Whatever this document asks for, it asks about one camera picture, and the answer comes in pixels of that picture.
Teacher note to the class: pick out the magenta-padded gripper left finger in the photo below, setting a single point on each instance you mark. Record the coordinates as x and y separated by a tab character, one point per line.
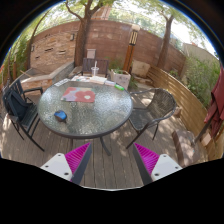
58	165

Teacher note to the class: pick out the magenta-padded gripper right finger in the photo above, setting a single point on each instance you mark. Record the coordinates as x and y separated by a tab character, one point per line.
163	165

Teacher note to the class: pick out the blue computer mouse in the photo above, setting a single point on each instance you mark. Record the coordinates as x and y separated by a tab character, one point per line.
60	115

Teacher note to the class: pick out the floral print mouse pad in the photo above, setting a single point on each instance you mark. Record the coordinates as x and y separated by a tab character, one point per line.
80	95

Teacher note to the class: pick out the black slatted chair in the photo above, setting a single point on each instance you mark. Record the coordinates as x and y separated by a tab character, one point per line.
30	115

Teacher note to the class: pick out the curved wooden slat bench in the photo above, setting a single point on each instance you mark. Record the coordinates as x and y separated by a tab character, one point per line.
186	103

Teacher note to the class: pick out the black backpack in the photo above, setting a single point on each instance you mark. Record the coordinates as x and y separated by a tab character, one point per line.
16	105

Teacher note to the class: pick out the dark red folded umbrella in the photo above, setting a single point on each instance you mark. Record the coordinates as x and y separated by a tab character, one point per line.
215	106

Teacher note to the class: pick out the white license plate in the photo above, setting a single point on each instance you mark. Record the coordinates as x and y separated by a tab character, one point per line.
62	82

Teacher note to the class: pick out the small green packet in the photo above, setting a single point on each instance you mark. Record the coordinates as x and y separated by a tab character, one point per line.
119	87

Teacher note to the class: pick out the stone raised garden bed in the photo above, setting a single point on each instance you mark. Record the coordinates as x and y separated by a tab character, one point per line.
58	73

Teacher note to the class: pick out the white square planter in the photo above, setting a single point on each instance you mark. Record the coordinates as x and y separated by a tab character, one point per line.
121	79

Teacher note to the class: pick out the thin pale book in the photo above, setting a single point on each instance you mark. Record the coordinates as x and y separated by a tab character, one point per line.
110	83

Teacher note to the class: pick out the tan stone block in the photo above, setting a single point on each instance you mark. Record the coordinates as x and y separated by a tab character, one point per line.
140	68

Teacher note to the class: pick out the clear plastic cup with straw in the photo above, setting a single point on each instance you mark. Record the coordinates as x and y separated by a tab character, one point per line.
95	71

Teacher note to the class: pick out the dark wooden slat chair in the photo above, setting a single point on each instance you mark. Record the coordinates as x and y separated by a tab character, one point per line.
101	65

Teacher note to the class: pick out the thin leaning tree trunk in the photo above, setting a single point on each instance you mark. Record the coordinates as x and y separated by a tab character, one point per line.
32	46

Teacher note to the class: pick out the slim dark tree trunk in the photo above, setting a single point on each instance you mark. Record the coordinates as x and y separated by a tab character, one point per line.
165	43

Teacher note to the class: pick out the thick tree trunk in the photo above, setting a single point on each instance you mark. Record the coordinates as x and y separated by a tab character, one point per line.
81	43

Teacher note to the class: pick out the grey wall utility box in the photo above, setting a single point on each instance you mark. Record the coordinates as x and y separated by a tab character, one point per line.
91	53

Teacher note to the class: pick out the dark wall lamp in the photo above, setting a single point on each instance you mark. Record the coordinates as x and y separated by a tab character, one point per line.
72	37
32	48

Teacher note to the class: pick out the tall wooden lamp post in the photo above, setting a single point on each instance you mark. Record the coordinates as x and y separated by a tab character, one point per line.
130	50

